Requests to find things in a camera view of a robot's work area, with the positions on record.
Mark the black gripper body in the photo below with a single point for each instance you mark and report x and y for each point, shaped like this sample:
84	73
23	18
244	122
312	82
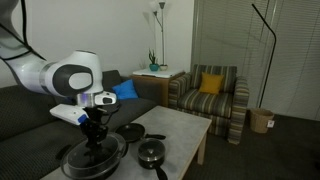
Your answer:
95	125

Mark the large black pot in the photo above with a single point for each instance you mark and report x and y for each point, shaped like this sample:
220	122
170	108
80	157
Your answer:
110	150

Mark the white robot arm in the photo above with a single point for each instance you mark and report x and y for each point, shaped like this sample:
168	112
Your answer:
66	78

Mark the small glass lid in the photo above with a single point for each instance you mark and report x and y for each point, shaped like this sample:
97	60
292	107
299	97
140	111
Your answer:
151	149

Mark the teal plant pot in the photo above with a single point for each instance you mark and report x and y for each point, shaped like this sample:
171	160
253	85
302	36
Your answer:
153	67

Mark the black frying pan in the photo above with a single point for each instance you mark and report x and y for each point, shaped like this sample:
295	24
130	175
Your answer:
131	132

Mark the blue throw pillow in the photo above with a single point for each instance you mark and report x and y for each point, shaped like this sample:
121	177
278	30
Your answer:
125	90

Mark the small black saucepan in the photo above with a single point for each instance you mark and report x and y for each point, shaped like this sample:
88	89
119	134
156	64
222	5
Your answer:
150	163

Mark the dark grey fabric sofa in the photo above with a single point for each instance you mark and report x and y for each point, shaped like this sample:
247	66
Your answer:
20	133

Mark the wooden side table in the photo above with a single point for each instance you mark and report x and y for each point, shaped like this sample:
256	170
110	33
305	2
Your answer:
160	85

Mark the white flat board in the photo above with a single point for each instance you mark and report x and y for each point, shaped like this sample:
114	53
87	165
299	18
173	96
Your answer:
158	73

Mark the grey top coffee table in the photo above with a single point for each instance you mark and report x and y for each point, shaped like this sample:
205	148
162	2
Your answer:
181	130

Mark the green potted plant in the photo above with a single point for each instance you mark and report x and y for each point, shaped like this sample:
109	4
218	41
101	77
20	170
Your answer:
152	57

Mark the small white bowl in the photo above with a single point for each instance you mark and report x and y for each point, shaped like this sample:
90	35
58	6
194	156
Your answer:
163	67

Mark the white floor lamp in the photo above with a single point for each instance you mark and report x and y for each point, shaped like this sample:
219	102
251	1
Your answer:
162	33

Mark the striped armchair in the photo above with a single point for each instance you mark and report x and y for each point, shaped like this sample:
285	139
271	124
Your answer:
208	101

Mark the yellow cushion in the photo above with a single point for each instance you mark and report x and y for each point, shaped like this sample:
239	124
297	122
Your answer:
211	83

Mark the wicker waste basket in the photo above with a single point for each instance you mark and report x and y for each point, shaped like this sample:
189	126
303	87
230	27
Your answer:
260	120

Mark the white paper tag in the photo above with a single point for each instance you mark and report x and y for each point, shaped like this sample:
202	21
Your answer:
270	124

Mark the black bent floor lamp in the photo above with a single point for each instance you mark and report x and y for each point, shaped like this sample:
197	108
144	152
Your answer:
270	60

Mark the grey window blinds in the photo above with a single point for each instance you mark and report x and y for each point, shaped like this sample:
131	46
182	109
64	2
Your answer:
293	60

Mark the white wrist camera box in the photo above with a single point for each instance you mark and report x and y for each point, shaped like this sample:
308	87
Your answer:
68	113

